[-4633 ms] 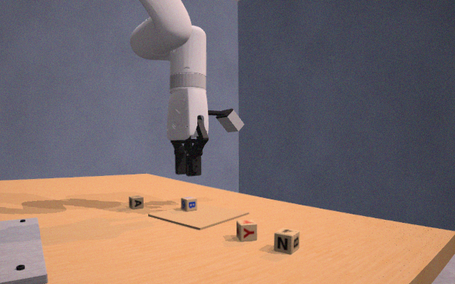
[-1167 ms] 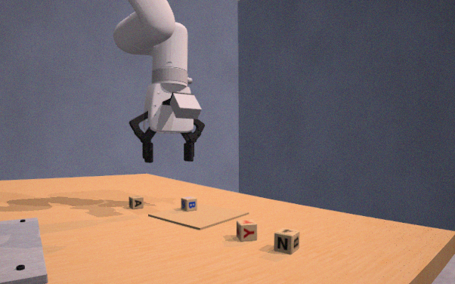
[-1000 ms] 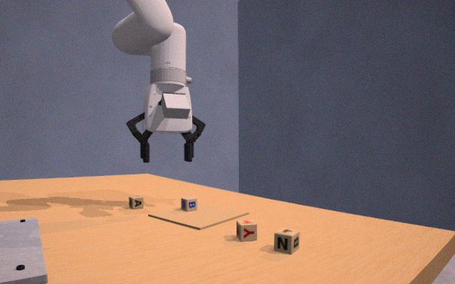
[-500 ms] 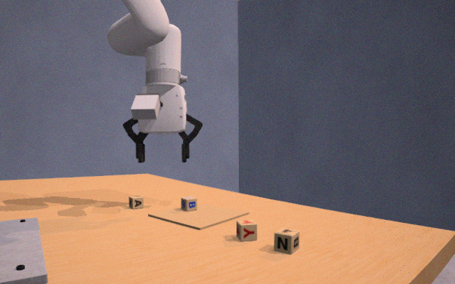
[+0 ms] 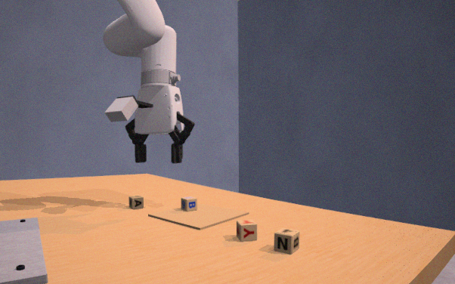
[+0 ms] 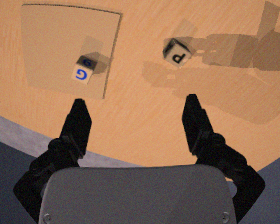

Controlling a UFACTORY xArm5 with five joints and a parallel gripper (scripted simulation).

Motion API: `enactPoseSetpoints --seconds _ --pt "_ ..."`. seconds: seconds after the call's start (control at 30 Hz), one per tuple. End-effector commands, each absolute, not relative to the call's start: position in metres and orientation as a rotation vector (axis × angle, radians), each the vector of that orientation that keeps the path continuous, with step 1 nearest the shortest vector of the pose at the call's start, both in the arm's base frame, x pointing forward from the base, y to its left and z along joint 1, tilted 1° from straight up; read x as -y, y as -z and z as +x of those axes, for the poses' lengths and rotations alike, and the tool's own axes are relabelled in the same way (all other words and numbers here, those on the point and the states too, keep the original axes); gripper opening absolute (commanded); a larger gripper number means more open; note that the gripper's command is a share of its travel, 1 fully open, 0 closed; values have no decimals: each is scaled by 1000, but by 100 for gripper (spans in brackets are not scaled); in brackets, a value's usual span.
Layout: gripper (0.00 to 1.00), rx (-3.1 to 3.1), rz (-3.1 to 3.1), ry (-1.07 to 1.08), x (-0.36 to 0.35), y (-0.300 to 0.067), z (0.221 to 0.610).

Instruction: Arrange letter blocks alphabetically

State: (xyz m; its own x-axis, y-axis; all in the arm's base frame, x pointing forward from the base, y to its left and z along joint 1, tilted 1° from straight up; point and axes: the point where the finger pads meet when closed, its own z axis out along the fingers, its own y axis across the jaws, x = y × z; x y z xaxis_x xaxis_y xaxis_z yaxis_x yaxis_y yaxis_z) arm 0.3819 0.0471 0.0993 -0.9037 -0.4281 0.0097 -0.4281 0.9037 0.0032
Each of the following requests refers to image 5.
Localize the tan flat mat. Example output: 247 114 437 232
148 203 249 230

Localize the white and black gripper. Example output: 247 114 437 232
125 83 195 163

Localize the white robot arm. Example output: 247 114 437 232
103 0 181 122

